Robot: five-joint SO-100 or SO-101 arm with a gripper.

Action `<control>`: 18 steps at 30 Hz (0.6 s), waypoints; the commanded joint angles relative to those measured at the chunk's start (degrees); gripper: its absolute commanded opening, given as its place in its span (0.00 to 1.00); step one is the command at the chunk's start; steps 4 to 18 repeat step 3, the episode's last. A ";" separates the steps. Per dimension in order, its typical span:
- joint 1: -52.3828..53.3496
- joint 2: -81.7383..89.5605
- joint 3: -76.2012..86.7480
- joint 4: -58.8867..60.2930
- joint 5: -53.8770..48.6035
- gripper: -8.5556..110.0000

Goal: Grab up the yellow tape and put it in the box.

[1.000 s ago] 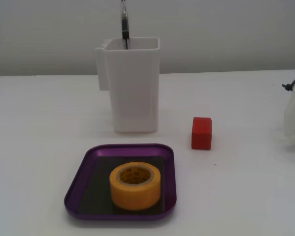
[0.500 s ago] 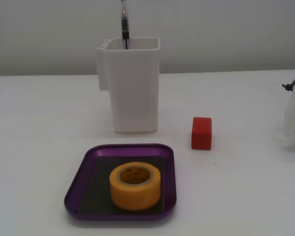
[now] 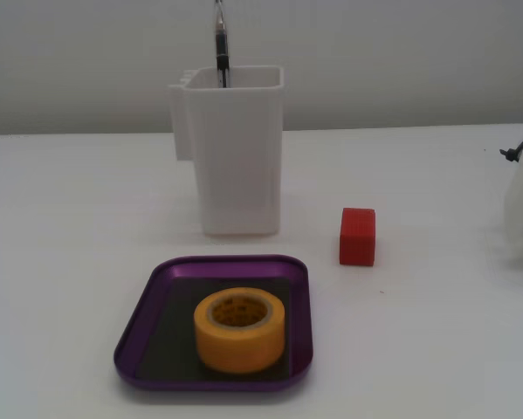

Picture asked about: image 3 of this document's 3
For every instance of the yellow masking tape roll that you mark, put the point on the yellow masking tape roll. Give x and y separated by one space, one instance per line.
239 345

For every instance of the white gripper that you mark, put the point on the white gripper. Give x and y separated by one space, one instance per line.
519 205

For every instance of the red ribbed block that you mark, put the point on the red ribbed block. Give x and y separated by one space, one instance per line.
357 238

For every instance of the black silver pen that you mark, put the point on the black silver pen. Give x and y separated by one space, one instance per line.
221 48

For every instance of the purple metal tray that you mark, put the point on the purple metal tray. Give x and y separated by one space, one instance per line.
156 340

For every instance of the white plastic holder box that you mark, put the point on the white plastic holder box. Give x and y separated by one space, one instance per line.
239 166

